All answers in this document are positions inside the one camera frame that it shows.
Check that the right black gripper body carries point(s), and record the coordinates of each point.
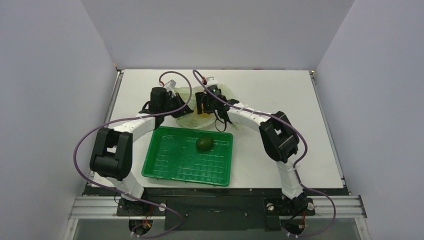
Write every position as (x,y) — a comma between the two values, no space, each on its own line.
(201,103)

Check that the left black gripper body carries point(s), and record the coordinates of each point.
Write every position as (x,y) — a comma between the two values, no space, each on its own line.
(172,103)

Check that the translucent pale green plastic bag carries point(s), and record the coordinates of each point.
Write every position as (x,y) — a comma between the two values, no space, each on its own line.
(192,120)

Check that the fake avocado half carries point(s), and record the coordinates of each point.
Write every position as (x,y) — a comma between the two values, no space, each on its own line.
(204,143)

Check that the yellow fake fruit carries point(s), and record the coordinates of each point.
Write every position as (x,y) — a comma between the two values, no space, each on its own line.
(202,114)

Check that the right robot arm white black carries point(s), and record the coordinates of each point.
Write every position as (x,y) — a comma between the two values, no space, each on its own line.
(279,140)

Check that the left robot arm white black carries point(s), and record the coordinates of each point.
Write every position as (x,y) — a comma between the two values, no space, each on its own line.
(112,155)

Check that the green plastic tray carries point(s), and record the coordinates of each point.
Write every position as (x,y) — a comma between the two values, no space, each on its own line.
(172,155)

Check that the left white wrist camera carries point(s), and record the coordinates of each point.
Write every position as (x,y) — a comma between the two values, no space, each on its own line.
(170,88)

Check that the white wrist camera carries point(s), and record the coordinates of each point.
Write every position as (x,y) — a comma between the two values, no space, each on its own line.
(170,88)
(209,81)

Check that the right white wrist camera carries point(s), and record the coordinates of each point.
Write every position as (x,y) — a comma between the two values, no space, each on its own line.
(209,81)

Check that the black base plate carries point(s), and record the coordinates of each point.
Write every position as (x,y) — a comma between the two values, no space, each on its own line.
(207,209)

